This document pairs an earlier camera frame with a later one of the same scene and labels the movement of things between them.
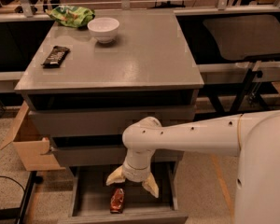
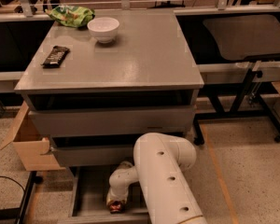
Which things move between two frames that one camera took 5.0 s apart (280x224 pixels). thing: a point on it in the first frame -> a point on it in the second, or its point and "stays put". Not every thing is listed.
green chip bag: (71, 16) stays put
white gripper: (135, 175) -> (114, 195)
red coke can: (117, 203) stays put
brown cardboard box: (33, 149) stays put
